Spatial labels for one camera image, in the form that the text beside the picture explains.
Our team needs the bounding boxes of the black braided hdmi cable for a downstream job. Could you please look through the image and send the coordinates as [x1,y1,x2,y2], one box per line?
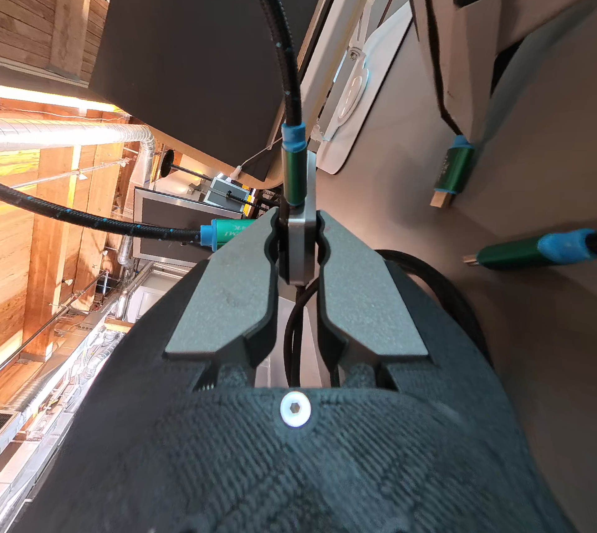
[401,0,597,270]
[0,0,308,254]

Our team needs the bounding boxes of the hdmi switch box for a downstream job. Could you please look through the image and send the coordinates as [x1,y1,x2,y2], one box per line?
[277,151,320,286]

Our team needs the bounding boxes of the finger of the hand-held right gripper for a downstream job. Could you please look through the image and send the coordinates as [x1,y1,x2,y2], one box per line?
[475,22,597,147]
[413,0,498,145]

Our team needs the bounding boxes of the silver ventilation duct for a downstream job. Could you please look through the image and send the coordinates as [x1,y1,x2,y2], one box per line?
[0,117,159,188]

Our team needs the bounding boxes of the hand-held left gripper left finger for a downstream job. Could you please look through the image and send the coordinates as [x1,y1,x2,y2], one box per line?
[162,207,281,369]

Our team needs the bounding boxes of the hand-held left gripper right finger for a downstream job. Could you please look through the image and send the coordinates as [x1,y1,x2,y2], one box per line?
[316,210,430,373]

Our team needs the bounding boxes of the black monitor on wooden board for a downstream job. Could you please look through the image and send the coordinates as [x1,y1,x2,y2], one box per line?
[89,0,355,184]

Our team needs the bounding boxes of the black pigtail cable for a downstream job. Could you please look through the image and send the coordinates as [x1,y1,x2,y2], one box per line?
[285,248,495,387]

